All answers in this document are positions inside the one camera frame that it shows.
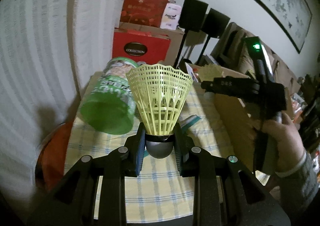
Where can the open cardboard storage box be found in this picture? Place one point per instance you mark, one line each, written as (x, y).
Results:
(238, 123)

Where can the yellow plastic shuttlecock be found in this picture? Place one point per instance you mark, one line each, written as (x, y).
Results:
(159, 92)

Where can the green snack canister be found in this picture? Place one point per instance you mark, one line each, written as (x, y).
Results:
(110, 107)

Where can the right hand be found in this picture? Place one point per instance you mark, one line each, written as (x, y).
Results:
(291, 152)

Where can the yellow checkered cloth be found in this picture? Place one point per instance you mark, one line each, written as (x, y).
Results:
(158, 194)

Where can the brown cardboard box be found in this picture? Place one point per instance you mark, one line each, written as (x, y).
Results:
(174, 35)

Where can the red collection gift bag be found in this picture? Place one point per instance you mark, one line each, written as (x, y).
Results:
(140, 46)

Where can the black speaker left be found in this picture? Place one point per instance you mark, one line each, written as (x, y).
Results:
(192, 15)

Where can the red patterned gift bag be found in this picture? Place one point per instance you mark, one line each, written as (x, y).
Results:
(143, 12)

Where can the brown sofa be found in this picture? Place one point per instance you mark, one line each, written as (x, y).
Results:
(231, 51)

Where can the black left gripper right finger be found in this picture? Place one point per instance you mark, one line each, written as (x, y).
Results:
(182, 148)

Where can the black speaker right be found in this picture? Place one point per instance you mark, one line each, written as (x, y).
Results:
(215, 23)

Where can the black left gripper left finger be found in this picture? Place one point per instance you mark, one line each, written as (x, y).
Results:
(136, 149)

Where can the white curtain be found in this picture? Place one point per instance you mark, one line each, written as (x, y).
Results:
(49, 50)

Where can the black speaker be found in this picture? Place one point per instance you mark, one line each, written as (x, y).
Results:
(215, 23)
(192, 15)

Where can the white pink paper bag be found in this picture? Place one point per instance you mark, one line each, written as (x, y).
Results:
(171, 16)

